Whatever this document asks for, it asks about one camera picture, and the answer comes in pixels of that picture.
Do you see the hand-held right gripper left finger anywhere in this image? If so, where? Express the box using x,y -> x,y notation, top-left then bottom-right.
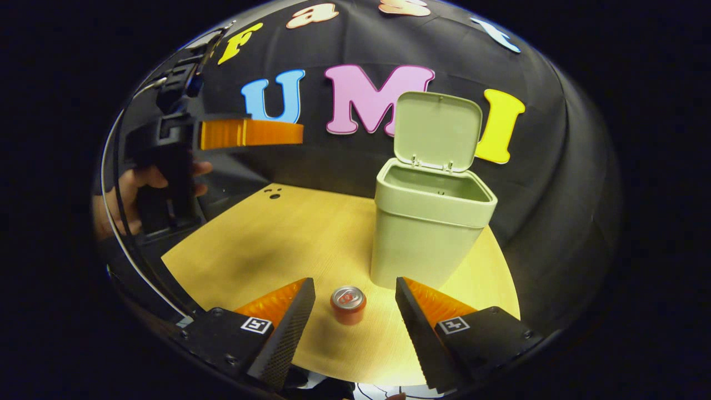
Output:
169,277 -> 316,392

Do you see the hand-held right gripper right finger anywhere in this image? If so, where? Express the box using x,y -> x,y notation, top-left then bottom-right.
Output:
395,276 -> 544,394

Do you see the orange pop can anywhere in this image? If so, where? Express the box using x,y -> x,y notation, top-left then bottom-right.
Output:
330,286 -> 367,326

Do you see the green desktop garbage bin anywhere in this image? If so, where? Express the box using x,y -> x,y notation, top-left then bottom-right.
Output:
370,91 -> 498,290

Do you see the wooden desktop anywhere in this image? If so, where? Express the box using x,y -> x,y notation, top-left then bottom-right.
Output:
161,183 -> 521,387

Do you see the black backdrop cloth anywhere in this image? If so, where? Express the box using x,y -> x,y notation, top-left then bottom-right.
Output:
92,0 -> 622,345

